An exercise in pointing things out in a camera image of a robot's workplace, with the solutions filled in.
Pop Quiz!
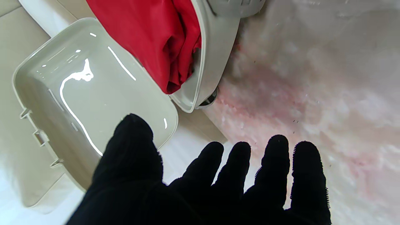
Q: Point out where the red shirt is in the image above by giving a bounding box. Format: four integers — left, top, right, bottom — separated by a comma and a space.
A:
86, 0, 202, 95

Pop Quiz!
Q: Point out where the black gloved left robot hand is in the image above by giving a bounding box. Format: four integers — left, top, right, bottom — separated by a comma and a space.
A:
66, 114, 332, 225

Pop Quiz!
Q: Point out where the beige translucent suitcase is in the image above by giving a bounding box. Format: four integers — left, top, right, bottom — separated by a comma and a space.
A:
12, 0, 267, 192

